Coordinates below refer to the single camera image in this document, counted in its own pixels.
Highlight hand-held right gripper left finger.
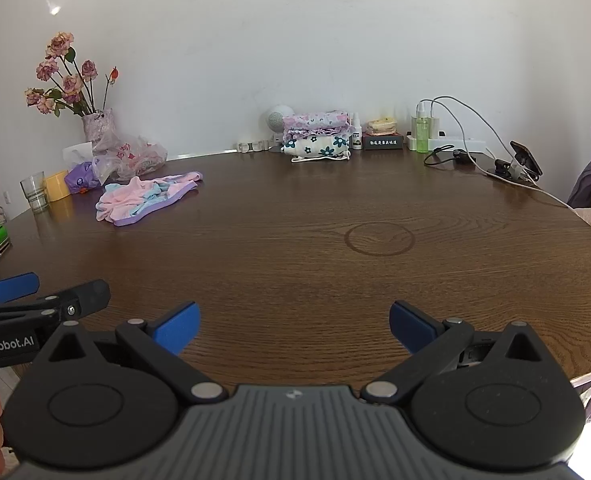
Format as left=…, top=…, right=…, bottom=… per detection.
left=34, top=301, right=229, bottom=407

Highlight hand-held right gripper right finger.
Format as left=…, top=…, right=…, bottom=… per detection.
left=359, top=300, right=559, bottom=406

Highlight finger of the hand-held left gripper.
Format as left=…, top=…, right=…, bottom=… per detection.
left=0, top=272, right=40, bottom=305
left=0, top=280, right=112, bottom=328

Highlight pink and blue mesh garment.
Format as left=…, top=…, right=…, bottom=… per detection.
left=96, top=171, right=204, bottom=227

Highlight clear drinking glass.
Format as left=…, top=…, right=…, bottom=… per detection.
left=20, top=171, right=50, bottom=214

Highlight yellow cup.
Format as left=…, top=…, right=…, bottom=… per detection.
left=44, top=170, right=71, bottom=203

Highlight purple packet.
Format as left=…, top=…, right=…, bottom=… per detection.
left=64, top=161, right=101, bottom=194

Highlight white tissue box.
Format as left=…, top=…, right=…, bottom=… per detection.
left=62, top=142, right=94, bottom=165

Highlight clear plastic bag red print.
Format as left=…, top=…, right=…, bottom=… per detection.
left=92, top=132, right=169, bottom=182

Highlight plastic-wrapped vase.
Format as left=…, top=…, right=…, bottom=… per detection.
left=82, top=108, right=115, bottom=145

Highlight black box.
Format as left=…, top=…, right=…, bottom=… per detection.
left=363, top=132, right=405, bottom=151

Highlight white power strip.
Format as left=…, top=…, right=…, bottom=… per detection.
left=406, top=132, right=487, bottom=154

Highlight green spray bottle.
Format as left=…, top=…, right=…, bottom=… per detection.
left=415, top=101, right=430, bottom=154

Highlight white floral folded cloth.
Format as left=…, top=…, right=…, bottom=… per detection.
left=282, top=135, right=351, bottom=163

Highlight white charger block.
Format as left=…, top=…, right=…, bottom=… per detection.
left=411, top=115, right=441, bottom=137

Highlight black phone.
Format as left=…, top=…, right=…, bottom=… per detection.
left=509, top=140, right=544, bottom=177

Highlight yellow packet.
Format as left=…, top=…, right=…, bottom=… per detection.
left=366, top=117, right=397, bottom=136

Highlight dried pink roses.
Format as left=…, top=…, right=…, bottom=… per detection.
left=24, top=31, right=122, bottom=117

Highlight purple ruffled folded cloth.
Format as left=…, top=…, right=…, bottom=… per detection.
left=283, top=126, right=356, bottom=144

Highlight purple floral folded cloth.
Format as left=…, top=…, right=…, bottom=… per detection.
left=282, top=110, right=351, bottom=131

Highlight white robot speaker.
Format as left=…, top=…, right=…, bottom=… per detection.
left=266, top=105, right=295, bottom=153

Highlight black cable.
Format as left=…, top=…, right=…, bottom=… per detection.
left=423, top=145, right=477, bottom=167

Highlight white charging cable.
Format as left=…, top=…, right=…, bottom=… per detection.
left=429, top=95, right=513, bottom=158
left=431, top=102, right=576, bottom=209

